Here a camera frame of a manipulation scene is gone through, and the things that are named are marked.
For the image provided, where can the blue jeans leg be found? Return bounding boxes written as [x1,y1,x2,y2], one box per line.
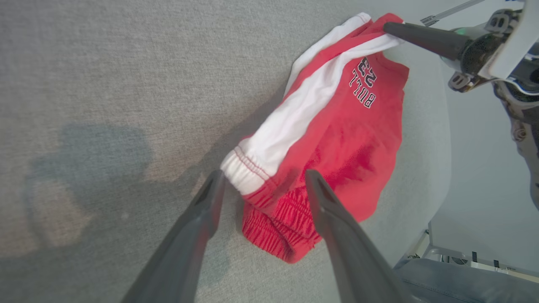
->
[394,258,539,303]

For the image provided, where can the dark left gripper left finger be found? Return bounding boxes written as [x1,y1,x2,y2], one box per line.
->
[121,170,226,303]

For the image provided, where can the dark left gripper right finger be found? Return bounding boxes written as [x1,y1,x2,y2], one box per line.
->
[304,169,417,303]

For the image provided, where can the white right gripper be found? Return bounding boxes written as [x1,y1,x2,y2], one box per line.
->
[383,0,539,93]

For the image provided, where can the thin grey metal bar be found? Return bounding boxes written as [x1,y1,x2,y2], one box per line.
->
[420,0,486,27]

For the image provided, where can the red shorts with white stripe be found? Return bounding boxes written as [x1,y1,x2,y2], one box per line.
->
[220,12,410,264]

